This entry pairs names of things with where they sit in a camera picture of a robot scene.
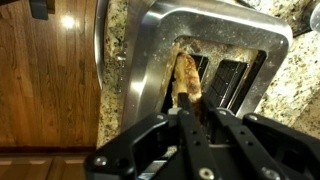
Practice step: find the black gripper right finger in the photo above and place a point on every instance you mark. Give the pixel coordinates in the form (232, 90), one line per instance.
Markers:
(240, 140)

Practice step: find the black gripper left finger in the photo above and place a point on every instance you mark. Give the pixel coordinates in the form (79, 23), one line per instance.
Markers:
(191, 143)

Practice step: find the toasted bread slice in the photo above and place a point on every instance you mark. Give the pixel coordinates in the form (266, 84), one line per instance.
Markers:
(188, 76)

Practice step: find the stainless steel toaster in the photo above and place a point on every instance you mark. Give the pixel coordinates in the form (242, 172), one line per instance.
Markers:
(150, 40)

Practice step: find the wooden lower cabinets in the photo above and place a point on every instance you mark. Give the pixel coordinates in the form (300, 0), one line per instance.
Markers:
(33, 166)

